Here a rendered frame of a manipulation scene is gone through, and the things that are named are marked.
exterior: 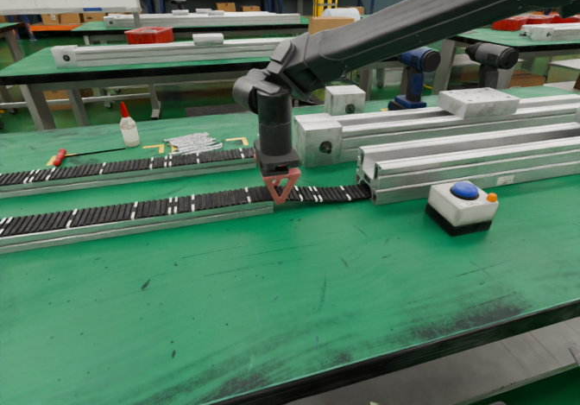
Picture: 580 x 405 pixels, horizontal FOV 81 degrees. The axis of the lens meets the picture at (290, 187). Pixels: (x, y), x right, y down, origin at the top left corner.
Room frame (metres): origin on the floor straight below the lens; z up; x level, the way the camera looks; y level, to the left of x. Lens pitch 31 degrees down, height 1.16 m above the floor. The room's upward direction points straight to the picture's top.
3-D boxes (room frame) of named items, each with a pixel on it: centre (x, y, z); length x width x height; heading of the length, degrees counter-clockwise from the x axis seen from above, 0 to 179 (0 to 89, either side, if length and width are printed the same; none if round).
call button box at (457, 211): (0.51, -0.30, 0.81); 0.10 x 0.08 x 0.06; 15
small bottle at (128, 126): (0.84, 0.42, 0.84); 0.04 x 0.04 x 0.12
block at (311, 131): (0.76, -0.07, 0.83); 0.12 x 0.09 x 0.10; 15
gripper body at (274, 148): (0.55, 0.03, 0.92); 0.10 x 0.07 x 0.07; 15
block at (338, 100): (1.03, -0.17, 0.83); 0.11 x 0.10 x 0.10; 11
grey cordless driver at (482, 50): (1.10, -0.60, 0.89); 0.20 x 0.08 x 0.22; 17
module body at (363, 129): (0.88, -0.50, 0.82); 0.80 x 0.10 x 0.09; 105
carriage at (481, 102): (0.88, -0.50, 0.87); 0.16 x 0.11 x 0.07; 105
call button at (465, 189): (0.50, -0.31, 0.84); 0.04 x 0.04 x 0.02
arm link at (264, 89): (0.56, 0.03, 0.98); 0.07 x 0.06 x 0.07; 35
